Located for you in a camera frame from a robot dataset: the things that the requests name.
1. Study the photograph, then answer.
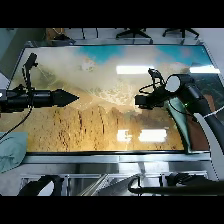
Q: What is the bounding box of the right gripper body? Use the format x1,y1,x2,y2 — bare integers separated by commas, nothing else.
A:
134,93,157,111

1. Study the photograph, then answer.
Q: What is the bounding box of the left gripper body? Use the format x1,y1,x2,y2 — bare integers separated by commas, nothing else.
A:
31,88,58,109

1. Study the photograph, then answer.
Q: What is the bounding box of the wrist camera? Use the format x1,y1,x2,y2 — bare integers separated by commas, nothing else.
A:
21,52,39,92
147,67,165,93

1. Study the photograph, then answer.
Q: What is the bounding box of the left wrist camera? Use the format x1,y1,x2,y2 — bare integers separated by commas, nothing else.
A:
21,52,39,92

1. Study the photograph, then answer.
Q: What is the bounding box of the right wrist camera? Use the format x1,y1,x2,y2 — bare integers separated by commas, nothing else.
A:
147,67,165,93

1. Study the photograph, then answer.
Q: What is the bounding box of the black office chair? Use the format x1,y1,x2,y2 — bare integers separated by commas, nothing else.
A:
161,27,200,38
115,27,153,40

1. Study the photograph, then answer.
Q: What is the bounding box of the pale green garment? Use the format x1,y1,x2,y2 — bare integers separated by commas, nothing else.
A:
167,99,194,154

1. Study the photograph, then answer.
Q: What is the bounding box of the silver frame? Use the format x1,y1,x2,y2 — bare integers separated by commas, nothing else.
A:
0,39,224,197

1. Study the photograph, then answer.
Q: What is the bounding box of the pale green shirt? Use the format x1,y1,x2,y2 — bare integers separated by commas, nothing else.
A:
0,131,29,174

